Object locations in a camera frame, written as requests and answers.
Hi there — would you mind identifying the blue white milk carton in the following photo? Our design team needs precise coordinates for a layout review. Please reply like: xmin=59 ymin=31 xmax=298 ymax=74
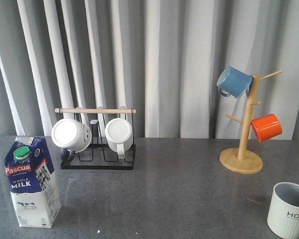
xmin=4 ymin=136 xmax=61 ymax=228

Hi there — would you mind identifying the wooden mug tree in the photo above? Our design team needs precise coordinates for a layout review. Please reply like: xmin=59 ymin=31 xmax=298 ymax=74
xmin=219 ymin=70 xmax=282 ymax=174

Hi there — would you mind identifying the white HOME mug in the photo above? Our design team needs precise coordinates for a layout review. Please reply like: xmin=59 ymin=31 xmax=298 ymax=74
xmin=267 ymin=182 xmax=299 ymax=239

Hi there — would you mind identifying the blue enamel mug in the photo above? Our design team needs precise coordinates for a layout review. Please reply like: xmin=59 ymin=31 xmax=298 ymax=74
xmin=217 ymin=66 xmax=253 ymax=98

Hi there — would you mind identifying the black wire mug rack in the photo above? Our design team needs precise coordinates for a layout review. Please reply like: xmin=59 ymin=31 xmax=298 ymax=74
xmin=55 ymin=108 xmax=137 ymax=170

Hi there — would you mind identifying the white smiley face mug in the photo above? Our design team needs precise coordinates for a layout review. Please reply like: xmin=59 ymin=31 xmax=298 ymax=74
xmin=51 ymin=119 xmax=92 ymax=161

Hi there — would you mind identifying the white ribbed mug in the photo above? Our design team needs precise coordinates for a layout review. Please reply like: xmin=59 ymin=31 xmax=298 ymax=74
xmin=105 ymin=118 xmax=133 ymax=159

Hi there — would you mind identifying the orange enamel mug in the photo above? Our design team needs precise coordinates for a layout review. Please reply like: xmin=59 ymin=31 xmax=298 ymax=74
xmin=251 ymin=114 xmax=283 ymax=142

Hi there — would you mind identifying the grey pleated curtain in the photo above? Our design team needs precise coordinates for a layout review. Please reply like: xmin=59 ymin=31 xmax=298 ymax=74
xmin=0 ymin=0 xmax=299 ymax=139

